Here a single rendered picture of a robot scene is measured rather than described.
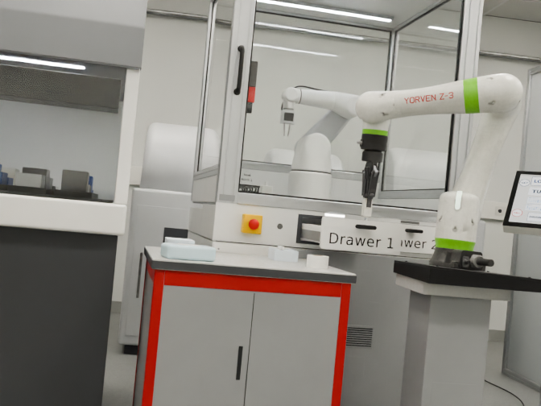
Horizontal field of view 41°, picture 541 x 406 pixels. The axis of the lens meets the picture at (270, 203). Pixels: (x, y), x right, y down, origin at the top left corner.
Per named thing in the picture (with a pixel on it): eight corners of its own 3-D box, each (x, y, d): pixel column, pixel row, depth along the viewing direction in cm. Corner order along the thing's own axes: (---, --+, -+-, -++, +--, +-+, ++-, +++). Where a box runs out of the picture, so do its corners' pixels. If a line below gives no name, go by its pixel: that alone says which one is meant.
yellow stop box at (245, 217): (262, 234, 270) (263, 215, 270) (242, 233, 268) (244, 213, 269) (258, 234, 275) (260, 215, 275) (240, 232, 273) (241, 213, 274)
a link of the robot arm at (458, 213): (475, 252, 240) (481, 196, 241) (473, 251, 225) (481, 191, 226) (435, 247, 244) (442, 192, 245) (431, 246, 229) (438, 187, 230)
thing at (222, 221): (460, 261, 293) (464, 225, 293) (212, 240, 271) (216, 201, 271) (377, 246, 386) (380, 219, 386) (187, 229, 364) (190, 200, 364)
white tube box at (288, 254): (297, 262, 251) (299, 251, 251) (274, 260, 249) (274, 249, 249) (290, 259, 263) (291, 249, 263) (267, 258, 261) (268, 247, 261)
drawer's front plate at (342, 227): (399, 254, 251) (402, 223, 251) (320, 248, 245) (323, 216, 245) (398, 254, 253) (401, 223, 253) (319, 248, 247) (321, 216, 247)
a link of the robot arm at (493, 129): (473, 239, 254) (526, 97, 253) (471, 238, 239) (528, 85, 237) (438, 226, 258) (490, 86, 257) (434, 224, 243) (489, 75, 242)
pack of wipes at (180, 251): (206, 259, 224) (208, 245, 225) (216, 262, 216) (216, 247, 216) (158, 256, 219) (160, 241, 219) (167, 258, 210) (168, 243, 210)
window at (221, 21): (224, 164, 276) (245, -57, 277) (222, 164, 276) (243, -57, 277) (198, 172, 361) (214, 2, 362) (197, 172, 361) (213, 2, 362)
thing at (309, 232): (394, 250, 253) (395, 233, 253) (324, 244, 247) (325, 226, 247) (357, 243, 292) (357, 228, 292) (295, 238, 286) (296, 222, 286)
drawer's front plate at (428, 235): (442, 254, 289) (444, 228, 289) (374, 249, 283) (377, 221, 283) (440, 254, 291) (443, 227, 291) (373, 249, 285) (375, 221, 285)
